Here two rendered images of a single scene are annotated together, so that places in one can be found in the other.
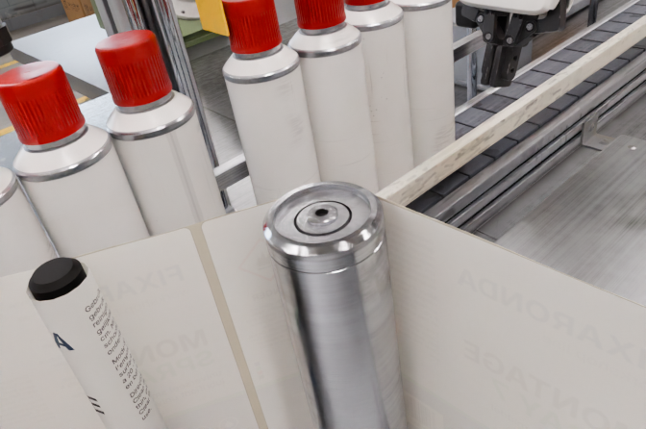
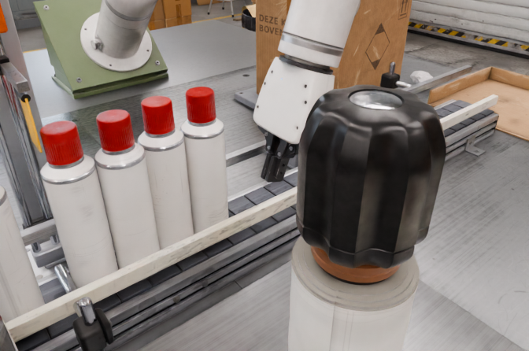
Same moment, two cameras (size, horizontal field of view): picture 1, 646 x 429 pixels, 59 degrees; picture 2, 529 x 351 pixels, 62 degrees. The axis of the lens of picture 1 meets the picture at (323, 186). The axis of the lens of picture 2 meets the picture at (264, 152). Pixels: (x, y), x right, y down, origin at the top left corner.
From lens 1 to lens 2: 0.19 m
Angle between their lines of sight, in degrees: 4
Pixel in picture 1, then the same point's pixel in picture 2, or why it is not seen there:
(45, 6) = not seen: hidden behind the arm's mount
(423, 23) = (198, 147)
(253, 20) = (57, 146)
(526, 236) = (244, 299)
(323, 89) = (111, 188)
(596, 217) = not seen: hidden behind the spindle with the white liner
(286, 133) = (78, 216)
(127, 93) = not seen: outside the picture
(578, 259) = (266, 323)
